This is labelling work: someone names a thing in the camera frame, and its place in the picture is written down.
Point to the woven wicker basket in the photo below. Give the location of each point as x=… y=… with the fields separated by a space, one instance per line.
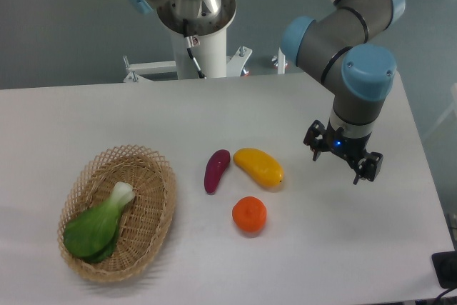
x=145 y=220

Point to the orange toy fruit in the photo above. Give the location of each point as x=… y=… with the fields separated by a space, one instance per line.
x=249 y=214

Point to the green toy bok choy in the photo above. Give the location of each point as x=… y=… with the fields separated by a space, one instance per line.
x=93 y=234

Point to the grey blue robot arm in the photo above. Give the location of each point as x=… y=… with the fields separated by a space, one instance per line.
x=335 y=51

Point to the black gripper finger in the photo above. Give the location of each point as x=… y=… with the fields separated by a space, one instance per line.
x=368 y=167
x=315 y=139

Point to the purple toy eggplant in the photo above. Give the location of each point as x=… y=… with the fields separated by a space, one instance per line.
x=215 y=169

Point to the black device at edge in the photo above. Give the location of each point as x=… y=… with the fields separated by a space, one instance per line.
x=444 y=264

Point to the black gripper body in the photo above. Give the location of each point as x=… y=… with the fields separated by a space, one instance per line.
x=351 y=150

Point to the yellow toy mango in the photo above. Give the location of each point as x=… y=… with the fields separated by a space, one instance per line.
x=260 y=166

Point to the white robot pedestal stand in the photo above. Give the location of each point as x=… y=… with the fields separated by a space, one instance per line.
x=195 y=57

